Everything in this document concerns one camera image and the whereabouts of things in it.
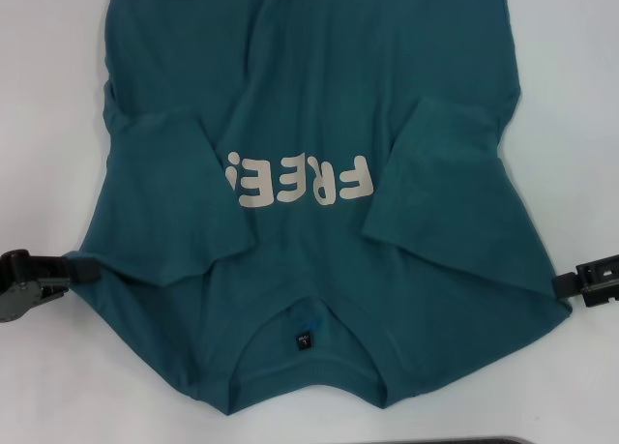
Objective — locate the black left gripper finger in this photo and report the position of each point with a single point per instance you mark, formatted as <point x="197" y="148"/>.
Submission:
<point x="53" y="291"/>
<point x="82" y="269"/>

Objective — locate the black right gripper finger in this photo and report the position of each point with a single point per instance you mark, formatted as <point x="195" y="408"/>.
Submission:
<point x="568" y="285"/>

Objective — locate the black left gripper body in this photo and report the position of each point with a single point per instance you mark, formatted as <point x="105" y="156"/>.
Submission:
<point x="14" y="289"/>

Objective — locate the teal t-shirt with white print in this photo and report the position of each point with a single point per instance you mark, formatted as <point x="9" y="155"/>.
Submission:
<point x="290" y="76"/>

